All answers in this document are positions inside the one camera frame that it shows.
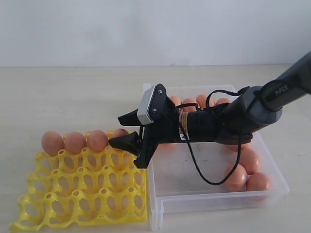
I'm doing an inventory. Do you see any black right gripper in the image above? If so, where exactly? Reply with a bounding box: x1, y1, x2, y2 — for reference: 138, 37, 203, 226
109, 103, 252, 169

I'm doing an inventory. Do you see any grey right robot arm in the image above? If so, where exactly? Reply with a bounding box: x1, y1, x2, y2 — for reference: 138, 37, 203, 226
109, 54, 311, 168

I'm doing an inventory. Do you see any yellow plastic egg tray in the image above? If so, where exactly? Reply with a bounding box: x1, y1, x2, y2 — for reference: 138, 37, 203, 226
9, 131, 148, 233

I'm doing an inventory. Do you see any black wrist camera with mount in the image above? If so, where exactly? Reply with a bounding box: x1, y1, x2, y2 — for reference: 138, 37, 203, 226
137, 83, 175, 125

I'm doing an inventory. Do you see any clear plastic storage box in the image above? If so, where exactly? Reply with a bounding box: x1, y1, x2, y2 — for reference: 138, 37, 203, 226
142, 83, 291, 231

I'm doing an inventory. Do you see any brown egg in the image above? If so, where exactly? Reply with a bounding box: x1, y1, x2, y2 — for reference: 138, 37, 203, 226
111, 128, 129, 138
182, 98, 198, 112
216, 98, 232, 105
196, 94, 216, 109
159, 143, 177, 148
87, 130, 108, 152
239, 148, 261, 175
225, 143, 251, 152
225, 164, 247, 192
246, 172, 273, 191
41, 131, 65, 156
64, 132, 86, 154
170, 96, 182, 106

